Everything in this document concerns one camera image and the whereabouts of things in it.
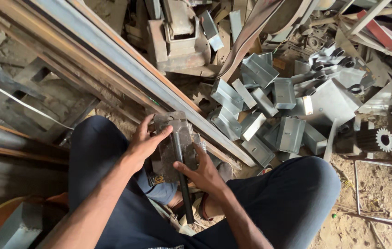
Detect person's left hand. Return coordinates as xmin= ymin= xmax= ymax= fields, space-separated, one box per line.
xmin=126 ymin=114 xmax=174 ymax=172

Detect person's right hand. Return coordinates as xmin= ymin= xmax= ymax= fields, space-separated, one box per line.
xmin=173 ymin=142 xmax=230 ymax=200

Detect black metal rod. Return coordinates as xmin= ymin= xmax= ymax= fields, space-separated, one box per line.
xmin=171 ymin=131 xmax=196 ymax=225

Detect grey rusty metal plate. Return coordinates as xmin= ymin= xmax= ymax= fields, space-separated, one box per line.
xmin=152 ymin=111 xmax=207 ymax=184

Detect person's sandalled foot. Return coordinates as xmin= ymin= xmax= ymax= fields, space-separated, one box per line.
xmin=167 ymin=161 xmax=234 ymax=226

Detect pile of galvanised metal boxes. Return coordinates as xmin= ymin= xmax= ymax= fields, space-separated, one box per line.
xmin=207 ymin=52 xmax=328 ymax=168

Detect person's dark blue trousers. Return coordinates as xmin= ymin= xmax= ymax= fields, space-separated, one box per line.
xmin=67 ymin=116 xmax=342 ymax=249

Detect long grey steel beam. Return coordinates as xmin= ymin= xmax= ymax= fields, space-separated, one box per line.
xmin=32 ymin=0 xmax=257 ymax=168

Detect rusty plate with cut-outs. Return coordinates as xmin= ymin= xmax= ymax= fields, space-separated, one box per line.
xmin=0 ymin=56 xmax=100 ymax=143

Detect rusty machine part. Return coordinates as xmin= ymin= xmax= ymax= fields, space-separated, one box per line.
xmin=146 ymin=0 xmax=212 ymax=74

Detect thin white strip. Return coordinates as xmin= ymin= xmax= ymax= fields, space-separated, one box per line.
xmin=0 ymin=74 xmax=75 ymax=131

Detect stack of wooden planks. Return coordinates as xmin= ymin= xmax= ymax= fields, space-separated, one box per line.
xmin=0 ymin=116 xmax=70 ymax=210

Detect long rusty steel bar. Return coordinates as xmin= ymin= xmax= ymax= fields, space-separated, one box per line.
xmin=0 ymin=0 xmax=163 ymax=122

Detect curved rusty metal strip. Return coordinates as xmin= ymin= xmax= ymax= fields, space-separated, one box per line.
xmin=215 ymin=0 xmax=286 ymax=82

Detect large galvanised metal sheet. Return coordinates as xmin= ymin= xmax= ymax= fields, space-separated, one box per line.
xmin=300 ymin=77 xmax=364 ymax=129

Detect grey folded metal box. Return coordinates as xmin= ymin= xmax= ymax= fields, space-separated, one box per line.
xmin=0 ymin=202 xmax=45 ymax=249

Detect heap of brackets with black rings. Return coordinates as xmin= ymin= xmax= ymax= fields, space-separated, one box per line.
xmin=292 ymin=37 xmax=377 ymax=101

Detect red metal sheet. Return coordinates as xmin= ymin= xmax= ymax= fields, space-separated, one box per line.
xmin=356 ymin=9 xmax=392 ymax=61

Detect white metal bar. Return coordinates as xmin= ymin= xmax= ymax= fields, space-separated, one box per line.
xmin=347 ymin=0 xmax=392 ymax=36

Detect thin steel wire frame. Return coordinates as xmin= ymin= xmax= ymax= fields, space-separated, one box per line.
xmin=353 ymin=158 xmax=392 ymax=226

